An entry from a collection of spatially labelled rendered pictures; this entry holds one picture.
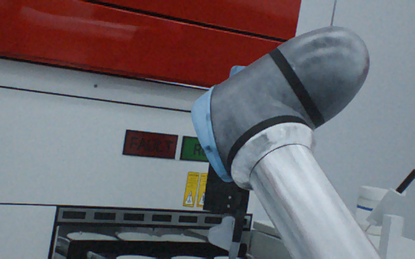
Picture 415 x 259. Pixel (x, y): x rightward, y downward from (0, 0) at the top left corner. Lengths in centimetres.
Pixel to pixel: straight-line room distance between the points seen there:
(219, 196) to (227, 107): 55
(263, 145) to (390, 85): 321
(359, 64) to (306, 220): 24
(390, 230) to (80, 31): 64
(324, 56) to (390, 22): 312
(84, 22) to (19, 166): 27
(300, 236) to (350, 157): 315
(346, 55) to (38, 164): 68
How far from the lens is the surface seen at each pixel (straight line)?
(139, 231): 176
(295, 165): 108
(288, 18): 186
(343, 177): 418
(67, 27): 159
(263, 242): 190
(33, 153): 165
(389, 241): 169
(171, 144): 178
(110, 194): 173
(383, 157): 433
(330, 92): 115
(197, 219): 185
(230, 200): 168
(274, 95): 114
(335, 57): 116
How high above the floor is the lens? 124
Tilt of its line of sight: 3 degrees down
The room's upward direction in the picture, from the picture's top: 9 degrees clockwise
